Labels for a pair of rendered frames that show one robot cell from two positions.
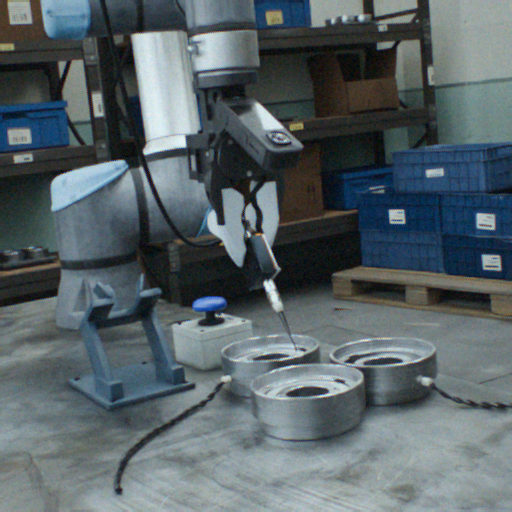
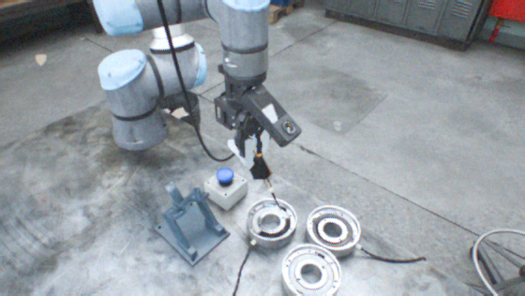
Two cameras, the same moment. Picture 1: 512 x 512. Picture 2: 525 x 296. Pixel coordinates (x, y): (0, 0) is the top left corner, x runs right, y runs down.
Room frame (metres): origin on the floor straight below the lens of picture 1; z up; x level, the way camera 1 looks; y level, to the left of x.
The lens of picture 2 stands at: (0.55, 0.15, 1.39)
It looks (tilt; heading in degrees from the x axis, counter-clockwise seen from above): 40 degrees down; 342
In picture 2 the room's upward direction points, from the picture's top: straight up
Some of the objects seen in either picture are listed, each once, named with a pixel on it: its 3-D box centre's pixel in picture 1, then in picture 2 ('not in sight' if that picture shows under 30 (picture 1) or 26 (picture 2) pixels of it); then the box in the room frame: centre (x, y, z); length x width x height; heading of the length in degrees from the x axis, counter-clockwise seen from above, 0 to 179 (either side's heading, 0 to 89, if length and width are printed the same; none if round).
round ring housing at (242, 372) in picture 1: (271, 365); (271, 223); (0.94, -0.01, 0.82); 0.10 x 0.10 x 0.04
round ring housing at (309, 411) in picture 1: (308, 401); (310, 275); (0.81, -0.04, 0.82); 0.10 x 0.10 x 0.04
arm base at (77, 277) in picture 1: (102, 285); (138, 119); (1.37, 0.23, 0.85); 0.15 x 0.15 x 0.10
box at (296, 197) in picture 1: (274, 182); not in sight; (5.28, -0.16, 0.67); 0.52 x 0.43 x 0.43; 122
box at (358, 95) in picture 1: (353, 82); not in sight; (5.60, -0.70, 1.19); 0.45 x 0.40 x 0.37; 117
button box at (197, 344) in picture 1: (211, 338); (224, 186); (1.07, 0.06, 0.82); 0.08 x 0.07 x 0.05; 32
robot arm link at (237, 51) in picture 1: (222, 56); (244, 58); (1.04, 0.01, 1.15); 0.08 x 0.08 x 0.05
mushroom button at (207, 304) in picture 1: (210, 318); (225, 180); (1.07, 0.06, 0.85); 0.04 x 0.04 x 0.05
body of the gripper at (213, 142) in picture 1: (228, 129); (244, 98); (1.04, 0.01, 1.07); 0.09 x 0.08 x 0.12; 29
